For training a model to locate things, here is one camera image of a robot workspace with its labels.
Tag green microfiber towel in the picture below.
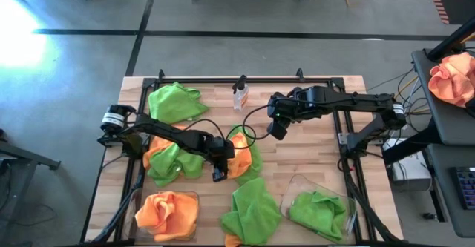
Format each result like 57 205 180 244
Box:
146 142 206 188
226 125 264 187
220 177 283 246
288 190 350 243
148 82 210 125

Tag grey metal stand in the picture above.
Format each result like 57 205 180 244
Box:
0 128 62 174

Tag peach orange crumpled cloth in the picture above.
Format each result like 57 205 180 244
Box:
427 51 475 109

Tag clear spray bottle orange label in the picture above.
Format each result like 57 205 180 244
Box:
232 74 250 112

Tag black diagonal stand beam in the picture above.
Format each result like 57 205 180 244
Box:
426 16 475 62

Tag grey desk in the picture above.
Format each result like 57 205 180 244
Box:
425 142 475 240

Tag black backlit keyboard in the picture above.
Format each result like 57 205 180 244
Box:
451 165 475 211

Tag tangled cable bundle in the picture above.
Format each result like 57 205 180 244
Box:
365 65 433 117

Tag black aluminium rig frame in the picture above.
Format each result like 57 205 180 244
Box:
79 68 405 247

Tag grey side cart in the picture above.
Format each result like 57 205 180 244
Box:
410 47 475 147

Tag clear plastic basket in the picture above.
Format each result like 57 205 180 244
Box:
125 188 202 245
279 173 358 246

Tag white equipment box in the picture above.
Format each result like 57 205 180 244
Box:
383 137 433 184

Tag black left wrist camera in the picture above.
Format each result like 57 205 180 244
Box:
212 163 229 183

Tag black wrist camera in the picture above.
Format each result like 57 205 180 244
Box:
266 120 289 142
212 163 229 183

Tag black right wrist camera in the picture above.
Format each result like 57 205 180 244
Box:
266 120 289 142

